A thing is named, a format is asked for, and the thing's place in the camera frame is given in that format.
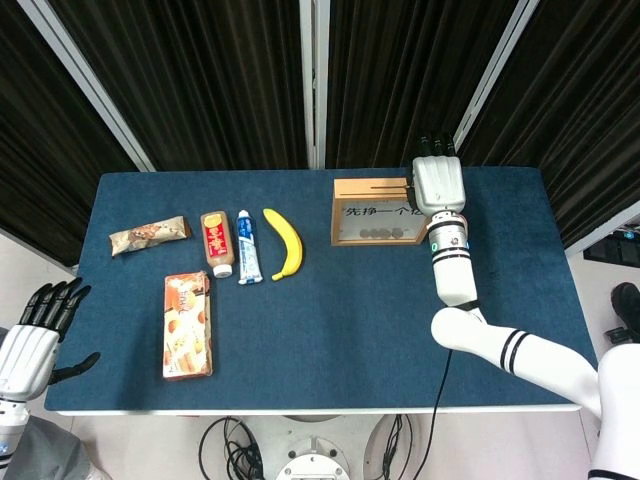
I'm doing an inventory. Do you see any yellow banana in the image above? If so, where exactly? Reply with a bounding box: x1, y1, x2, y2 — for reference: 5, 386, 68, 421
262, 207, 305, 282

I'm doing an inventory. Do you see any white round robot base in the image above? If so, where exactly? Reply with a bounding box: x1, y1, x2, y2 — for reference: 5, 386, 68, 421
244, 413, 416, 480

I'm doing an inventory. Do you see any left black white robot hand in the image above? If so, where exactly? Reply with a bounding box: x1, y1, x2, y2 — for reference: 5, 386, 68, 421
0, 277, 101, 402

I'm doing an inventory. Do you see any brown bottle with red label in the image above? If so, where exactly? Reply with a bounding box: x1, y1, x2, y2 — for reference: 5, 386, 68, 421
200, 211, 236, 278

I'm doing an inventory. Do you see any grey partition frame post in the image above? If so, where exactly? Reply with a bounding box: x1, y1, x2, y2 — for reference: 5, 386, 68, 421
17, 0, 156, 174
449, 0, 541, 169
298, 0, 329, 170

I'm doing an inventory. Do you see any black pleated curtain panel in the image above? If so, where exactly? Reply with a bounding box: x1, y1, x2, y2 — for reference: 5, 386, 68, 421
452, 0, 640, 250
48, 0, 309, 172
0, 0, 142, 269
324, 0, 521, 170

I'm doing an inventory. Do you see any black electronic equipment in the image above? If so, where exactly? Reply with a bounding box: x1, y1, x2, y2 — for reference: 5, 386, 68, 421
583, 228, 640, 266

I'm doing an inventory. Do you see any brown crinkled snack bag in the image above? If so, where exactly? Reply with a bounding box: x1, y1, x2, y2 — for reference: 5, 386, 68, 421
108, 215, 193, 258

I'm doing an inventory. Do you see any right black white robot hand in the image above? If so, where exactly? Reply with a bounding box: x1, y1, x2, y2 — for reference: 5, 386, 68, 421
407, 130, 467, 215

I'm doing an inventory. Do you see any blue felt table cover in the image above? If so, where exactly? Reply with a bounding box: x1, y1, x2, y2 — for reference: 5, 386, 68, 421
43, 167, 599, 412

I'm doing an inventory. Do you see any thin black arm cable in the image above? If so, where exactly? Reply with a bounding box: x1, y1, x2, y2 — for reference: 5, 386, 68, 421
427, 347, 454, 480

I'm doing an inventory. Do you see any orange egg roll biscuit box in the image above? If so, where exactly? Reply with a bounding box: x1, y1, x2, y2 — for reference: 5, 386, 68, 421
162, 271, 214, 382

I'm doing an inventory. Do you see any wooden glass-front money box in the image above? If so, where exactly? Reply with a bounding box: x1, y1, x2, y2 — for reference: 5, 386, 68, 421
330, 177, 432, 248

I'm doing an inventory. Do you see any blue white toothpaste tube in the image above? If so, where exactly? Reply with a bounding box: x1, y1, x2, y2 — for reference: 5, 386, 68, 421
235, 209, 264, 286

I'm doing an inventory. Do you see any black floor cable bundle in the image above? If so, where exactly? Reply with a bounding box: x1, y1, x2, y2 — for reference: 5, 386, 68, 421
198, 415, 264, 480
379, 413, 415, 480

